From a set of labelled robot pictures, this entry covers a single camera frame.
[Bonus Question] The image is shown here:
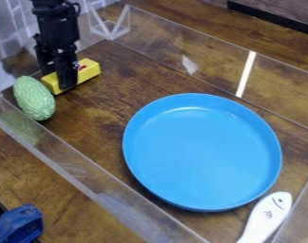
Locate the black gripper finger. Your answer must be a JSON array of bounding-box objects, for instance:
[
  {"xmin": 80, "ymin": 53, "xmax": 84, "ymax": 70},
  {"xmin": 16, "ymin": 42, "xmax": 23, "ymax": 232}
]
[
  {"xmin": 55, "ymin": 47, "xmax": 78, "ymax": 90},
  {"xmin": 35, "ymin": 40, "xmax": 55, "ymax": 75}
]

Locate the blue round tray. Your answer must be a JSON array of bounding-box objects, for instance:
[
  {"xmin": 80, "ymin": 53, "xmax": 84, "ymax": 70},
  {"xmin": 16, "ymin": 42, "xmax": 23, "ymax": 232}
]
[{"xmin": 122, "ymin": 93, "xmax": 282, "ymax": 212}]

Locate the clear acrylic enclosure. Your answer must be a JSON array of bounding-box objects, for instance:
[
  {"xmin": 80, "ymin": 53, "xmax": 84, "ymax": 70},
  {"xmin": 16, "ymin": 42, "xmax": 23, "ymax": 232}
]
[{"xmin": 0, "ymin": 0, "xmax": 308, "ymax": 243}]

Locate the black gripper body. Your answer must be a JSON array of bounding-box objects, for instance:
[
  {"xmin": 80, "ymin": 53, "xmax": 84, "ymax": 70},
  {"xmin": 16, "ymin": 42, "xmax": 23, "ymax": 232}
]
[{"xmin": 31, "ymin": 0, "xmax": 80, "ymax": 52}]

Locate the white grid curtain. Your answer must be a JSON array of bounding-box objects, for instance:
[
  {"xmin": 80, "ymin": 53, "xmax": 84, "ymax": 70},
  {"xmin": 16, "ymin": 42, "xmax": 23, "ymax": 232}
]
[{"xmin": 0, "ymin": 0, "xmax": 118, "ymax": 61}]

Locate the yellow butter brick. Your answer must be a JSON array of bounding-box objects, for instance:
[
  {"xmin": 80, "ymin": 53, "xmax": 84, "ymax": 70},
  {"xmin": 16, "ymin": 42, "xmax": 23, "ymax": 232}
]
[{"xmin": 40, "ymin": 58, "xmax": 101, "ymax": 95}]

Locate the green bitter gourd toy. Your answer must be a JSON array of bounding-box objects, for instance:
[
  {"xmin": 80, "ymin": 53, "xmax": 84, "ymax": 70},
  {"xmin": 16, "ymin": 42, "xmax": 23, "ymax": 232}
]
[{"xmin": 14, "ymin": 76, "xmax": 55, "ymax": 121}]

